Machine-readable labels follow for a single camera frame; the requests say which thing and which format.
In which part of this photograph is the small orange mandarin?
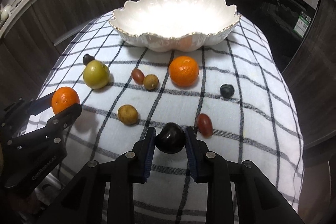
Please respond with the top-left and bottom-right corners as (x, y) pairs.
(51, 86), (80, 115)

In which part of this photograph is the red grape tomato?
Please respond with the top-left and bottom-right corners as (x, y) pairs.
(131, 68), (145, 85)
(197, 113), (213, 138)

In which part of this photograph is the green yellow apple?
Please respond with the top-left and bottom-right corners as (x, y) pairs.
(83, 60), (110, 89)

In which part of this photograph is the small tan longan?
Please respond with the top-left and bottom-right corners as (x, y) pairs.
(143, 74), (159, 90)

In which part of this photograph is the large orange mandarin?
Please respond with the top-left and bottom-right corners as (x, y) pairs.
(169, 56), (199, 87)

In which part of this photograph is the dark grape beside apple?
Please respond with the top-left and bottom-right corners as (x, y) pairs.
(82, 54), (95, 65)

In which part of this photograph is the black white checkered cloth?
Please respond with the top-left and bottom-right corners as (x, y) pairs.
(40, 13), (303, 209)

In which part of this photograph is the white teapot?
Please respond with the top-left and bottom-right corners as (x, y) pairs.
(1, 4), (12, 22)

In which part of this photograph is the white scalloped ceramic bowl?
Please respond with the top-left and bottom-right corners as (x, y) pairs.
(109, 0), (241, 52)

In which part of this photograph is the green white energy label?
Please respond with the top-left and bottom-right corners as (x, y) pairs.
(293, 11), (312, 38)

